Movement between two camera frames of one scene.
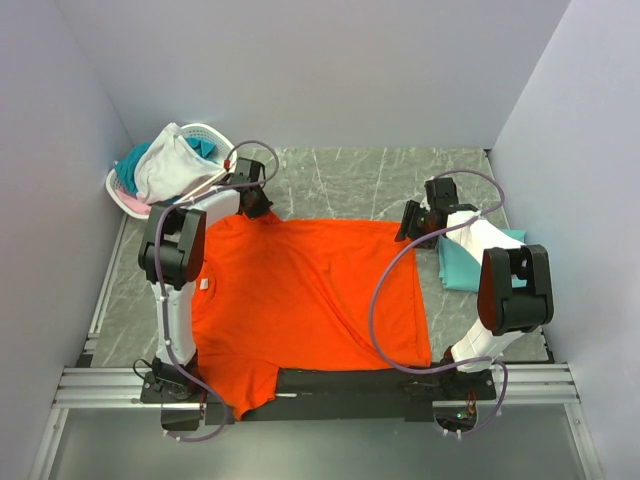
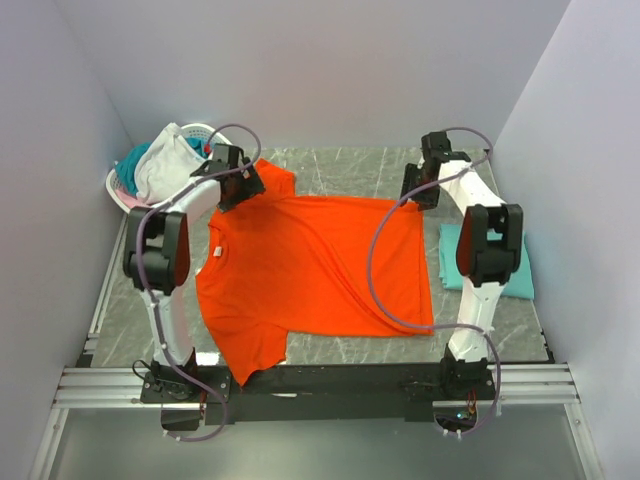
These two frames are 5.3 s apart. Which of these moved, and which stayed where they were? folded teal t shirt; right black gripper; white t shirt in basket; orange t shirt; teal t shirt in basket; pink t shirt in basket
Moved: right black gripper; orange t shirt
Stayed: folded teal t shirt; teal t shirt in basket; pink t shirt in basket; white t shirt in basket
